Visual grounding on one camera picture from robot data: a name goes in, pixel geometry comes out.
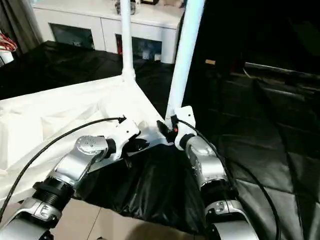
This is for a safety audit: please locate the red wire bundle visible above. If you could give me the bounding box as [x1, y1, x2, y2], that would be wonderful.
[0, 32, 19, 53]

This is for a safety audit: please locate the grey crumpled object on cabinet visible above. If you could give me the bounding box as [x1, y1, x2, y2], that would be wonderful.
[113, 0, 140, 15]

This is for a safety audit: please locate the white plastic table leg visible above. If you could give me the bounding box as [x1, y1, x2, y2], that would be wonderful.
[164, 0, 208, 126]
[119, 0, 138, 83]

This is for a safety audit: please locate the white patterned jug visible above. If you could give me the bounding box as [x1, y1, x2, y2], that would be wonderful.
[141, 42, 154, 60]

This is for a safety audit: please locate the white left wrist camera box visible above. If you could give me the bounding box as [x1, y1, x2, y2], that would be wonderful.
[106, 116, 141, 161]

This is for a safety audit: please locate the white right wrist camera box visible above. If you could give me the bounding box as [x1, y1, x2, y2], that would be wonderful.
[171, 105, 198, 152]

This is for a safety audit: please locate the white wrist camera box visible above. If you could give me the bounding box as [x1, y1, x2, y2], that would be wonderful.
[106, 116, 141, 161]
[171, 105, 198, 152]

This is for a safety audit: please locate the black work mat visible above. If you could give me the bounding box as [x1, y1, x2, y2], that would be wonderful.
[0, 39, 320, 238]

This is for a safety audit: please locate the red bottle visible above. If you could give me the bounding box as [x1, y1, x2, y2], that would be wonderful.
[115, 34, 124, 55]

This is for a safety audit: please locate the white plastic table top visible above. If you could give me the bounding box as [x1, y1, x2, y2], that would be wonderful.
[0, 72, 176, 206]

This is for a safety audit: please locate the white sideboard cabinet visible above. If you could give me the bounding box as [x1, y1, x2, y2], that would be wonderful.
[32, 0, 184, 65]

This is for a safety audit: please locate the grey curtain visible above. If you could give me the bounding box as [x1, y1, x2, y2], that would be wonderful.
[0, 0, 46, 55]

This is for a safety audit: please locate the white plastic bin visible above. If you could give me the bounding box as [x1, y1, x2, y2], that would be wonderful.
[0, 51, 15, 68]

